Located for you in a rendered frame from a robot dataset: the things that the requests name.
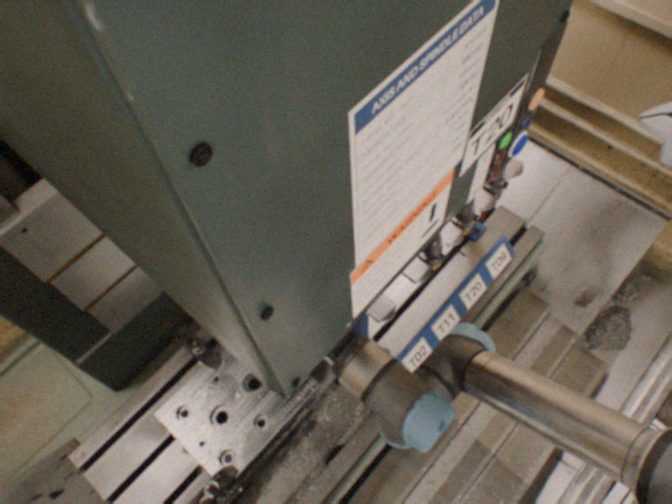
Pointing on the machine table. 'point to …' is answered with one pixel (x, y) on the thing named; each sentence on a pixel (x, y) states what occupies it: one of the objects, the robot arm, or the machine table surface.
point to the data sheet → (416, 125)
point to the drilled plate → (233, 372)
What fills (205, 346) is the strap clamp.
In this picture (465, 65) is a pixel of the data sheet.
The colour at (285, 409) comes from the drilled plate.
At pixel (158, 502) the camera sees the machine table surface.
